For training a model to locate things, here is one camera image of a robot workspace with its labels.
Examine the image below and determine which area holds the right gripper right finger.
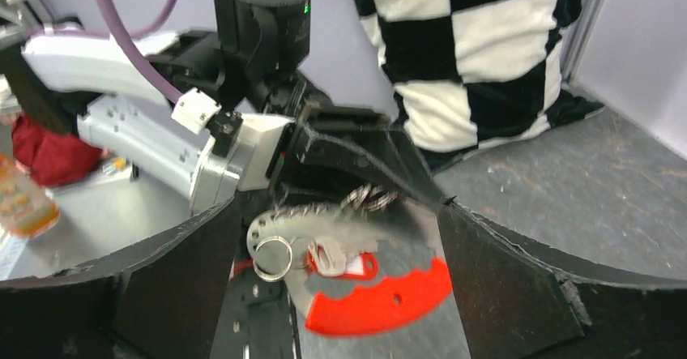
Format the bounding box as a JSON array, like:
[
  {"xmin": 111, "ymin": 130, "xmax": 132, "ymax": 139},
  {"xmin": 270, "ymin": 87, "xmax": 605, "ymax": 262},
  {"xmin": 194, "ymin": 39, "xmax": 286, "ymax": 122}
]
[{"xmin": 437, "ymin": 203, "xmax": 686, "ymax": 358}]

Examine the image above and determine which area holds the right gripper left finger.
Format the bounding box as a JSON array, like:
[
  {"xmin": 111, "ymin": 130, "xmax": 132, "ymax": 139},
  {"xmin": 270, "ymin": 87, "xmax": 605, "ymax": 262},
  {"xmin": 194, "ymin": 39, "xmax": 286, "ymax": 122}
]
[{"xmin": 1, "ymin": 201, "xmax": 243, "ymax": 358}]

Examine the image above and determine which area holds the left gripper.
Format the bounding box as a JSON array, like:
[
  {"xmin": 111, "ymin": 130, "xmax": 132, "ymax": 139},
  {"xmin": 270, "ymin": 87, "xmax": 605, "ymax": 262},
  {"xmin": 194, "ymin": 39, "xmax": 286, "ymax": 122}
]
[{"xmin": 268, "ymin": 104, "xmax": 451, "ymax": 207}]

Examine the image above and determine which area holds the metal key organizer red handle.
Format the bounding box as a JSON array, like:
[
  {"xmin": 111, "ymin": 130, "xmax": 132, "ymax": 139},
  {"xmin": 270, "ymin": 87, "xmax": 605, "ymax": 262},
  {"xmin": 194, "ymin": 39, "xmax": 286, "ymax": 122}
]
[{"xmin": 246, "ymin": 186, "xmax": 453, "ymax": 337}]

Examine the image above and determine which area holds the key with red tag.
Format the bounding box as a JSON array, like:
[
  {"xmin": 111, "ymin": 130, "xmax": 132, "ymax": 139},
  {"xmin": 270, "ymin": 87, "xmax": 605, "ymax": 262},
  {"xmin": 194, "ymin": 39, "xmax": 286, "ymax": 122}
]
[{"xmin": 304, "ymin": 237, "xmax": 378, "ymax": 281}]

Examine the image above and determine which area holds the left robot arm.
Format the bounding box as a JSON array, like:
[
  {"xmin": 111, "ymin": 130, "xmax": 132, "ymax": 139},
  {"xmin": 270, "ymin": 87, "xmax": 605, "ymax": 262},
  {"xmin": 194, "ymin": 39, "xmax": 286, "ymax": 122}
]
[{"xmin": 1, "ymin": 0, "xmax": 446, "ymax": 211}]

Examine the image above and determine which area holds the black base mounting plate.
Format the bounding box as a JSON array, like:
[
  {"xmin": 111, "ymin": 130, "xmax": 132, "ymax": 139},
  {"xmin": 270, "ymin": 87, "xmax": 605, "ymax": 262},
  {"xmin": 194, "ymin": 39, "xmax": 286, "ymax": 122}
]
[{"xmin": 210, "ymin": 260, "xmax": 301, "ymax": 359}]

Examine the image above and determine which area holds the black white checkered cloth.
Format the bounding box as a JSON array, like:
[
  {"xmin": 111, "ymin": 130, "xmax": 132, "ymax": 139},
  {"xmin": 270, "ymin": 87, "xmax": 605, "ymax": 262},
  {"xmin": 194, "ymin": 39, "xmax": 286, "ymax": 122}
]
[{"xmin": 353, "ymin": 0, "xmax": 602, "ymax": 172}]

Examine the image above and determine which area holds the orange bottle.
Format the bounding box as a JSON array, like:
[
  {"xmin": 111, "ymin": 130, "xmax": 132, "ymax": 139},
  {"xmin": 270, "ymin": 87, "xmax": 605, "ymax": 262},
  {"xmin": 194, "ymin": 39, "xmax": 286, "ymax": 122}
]
[{"xmin": 1, "ymin": 152, "xmax": 60, "ymax": 238}]

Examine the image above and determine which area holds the red cloth in background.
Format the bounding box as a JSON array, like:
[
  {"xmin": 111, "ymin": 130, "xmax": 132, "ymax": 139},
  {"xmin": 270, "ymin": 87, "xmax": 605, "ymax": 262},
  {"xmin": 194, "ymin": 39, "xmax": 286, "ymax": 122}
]
[{"xmin": 11, "ymin": 113, "xmax": 109, "ymax": 187}]

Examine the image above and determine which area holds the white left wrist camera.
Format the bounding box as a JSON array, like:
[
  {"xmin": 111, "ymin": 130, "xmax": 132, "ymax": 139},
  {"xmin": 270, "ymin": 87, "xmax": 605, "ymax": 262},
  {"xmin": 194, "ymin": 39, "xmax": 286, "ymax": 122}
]
[{"xmin": 170, "ymin": 88, "xmax": 297, "ymax": 212}]

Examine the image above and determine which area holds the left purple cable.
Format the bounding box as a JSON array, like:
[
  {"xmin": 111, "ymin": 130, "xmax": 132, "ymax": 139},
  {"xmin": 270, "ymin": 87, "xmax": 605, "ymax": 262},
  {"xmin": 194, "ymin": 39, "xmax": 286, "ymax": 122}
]
[{"xmin": 42, "ymin": 0, "xmax": 186, "ymax": 105}]

